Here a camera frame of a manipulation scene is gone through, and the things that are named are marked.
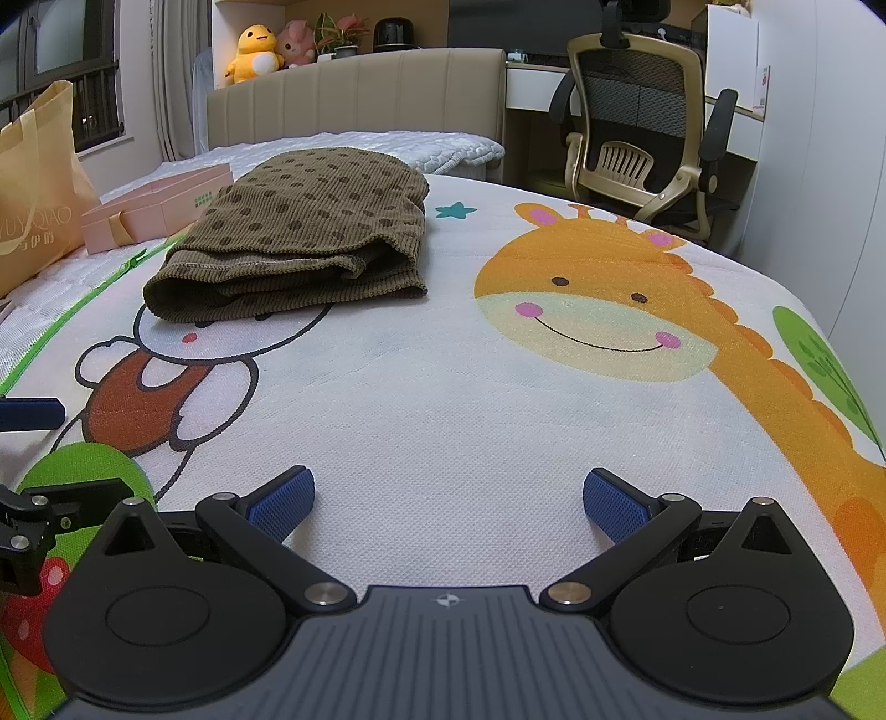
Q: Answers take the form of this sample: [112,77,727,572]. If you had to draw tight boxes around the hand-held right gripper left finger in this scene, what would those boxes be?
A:
[104,465,351,614]

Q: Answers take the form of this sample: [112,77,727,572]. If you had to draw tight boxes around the pink bunny plush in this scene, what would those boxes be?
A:
[277,19,321,69]

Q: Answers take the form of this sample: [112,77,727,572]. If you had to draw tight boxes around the beige padded bed headboard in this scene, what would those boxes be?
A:
[206,47,508,187]

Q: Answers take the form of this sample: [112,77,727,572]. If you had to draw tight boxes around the beige paper bag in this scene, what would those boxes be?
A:
[0,79,104,300]

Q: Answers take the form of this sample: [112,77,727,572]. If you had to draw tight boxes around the black monitor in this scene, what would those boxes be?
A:
[449,0,605,58]

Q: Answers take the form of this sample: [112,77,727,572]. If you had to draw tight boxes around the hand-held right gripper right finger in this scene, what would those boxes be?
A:
[540,469,794,614]

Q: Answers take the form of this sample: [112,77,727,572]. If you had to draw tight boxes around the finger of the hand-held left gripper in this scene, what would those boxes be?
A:
[0,396,68,432]
[0,477,137,598]

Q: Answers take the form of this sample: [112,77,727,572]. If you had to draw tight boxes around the dark framed window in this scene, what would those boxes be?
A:
[0,0,130,155]

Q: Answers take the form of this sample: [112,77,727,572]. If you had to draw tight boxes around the beige black mesh office chair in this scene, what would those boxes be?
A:
[550,0,740,241]

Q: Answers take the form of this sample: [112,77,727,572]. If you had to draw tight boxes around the yellow duck plush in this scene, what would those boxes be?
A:
[223,24,285,86]

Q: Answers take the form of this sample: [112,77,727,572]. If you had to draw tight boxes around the potted plant with pink leaves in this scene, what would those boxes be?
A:
[313,12,372,60]

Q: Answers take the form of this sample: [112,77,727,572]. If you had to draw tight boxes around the white box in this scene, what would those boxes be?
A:
[706,6,771,116]

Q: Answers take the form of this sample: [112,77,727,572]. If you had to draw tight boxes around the brown dotted corduroy dress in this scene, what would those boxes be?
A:
[143,147,431,326]

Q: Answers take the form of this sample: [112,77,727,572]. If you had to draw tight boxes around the white curtain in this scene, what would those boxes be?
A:
[114,0,217,165]

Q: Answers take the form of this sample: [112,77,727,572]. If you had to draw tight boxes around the pink gift box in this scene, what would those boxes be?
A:
[81,162,237,254]

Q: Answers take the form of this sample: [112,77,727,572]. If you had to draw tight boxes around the cartoon animal printed blanket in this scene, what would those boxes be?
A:
[0,169,886,720]

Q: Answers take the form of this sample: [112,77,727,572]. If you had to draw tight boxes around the black round speaker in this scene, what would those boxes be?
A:
[374,19,420,54]

